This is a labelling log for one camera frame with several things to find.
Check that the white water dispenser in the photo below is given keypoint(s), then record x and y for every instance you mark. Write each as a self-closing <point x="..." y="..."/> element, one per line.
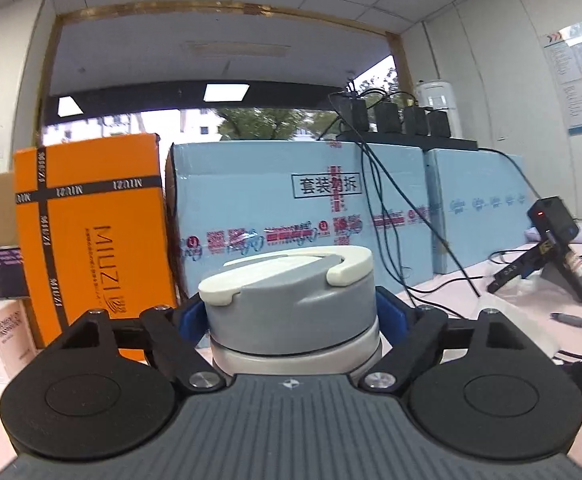
<point x="439" y="95"/>

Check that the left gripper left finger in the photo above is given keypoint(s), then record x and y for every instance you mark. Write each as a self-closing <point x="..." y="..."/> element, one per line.
<point x="176" y="358"/>

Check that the orange MIUZI cardboard box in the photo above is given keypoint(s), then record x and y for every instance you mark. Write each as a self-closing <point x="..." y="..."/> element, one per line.
<point x="91" y="223"/>

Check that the large light blue box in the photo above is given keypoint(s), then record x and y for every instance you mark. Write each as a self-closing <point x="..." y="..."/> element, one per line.
<point x="234" y="199"/>

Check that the pink white small box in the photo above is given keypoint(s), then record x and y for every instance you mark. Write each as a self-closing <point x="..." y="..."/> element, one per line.
<point x="6" y="332"/>

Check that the black power adapter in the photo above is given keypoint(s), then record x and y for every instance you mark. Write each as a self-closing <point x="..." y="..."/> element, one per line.
<point x="438" y="124"/>
<point x="415" y="121"/>
<point x="387" y="116"/>
<point x="356" y="114"/>

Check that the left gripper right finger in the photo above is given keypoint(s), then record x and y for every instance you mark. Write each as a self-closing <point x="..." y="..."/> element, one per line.
<point x="415" y="335"/>

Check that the black power strip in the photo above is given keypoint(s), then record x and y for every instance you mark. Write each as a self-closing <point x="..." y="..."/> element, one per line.
<point x="426" y="143"/>

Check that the grey white insulated cup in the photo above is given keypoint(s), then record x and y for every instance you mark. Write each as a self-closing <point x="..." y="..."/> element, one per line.
<point x="304" y="311"/>

